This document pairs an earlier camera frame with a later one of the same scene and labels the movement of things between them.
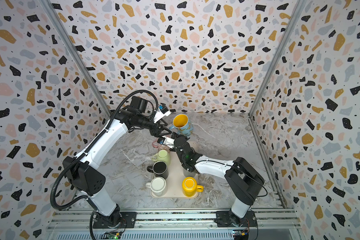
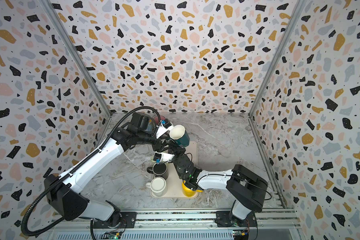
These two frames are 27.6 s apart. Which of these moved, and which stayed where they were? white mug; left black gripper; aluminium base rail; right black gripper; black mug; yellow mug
Moved: left black gripper; right black gripper
Stayed: aluminium base rail; black mug; yellow mug; white mug
